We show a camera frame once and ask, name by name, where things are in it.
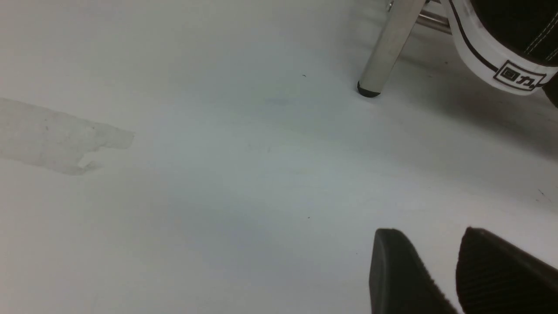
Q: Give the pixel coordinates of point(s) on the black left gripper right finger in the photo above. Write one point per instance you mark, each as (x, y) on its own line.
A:
(495, 277)

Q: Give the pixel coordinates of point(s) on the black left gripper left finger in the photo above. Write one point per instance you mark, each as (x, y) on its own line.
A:
(399, 282)

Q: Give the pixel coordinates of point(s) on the stainless steel shoe rack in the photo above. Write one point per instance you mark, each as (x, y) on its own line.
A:
(401, 18)

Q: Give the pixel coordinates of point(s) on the black canvas sneaker white sole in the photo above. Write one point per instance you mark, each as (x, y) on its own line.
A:
(509, 44)

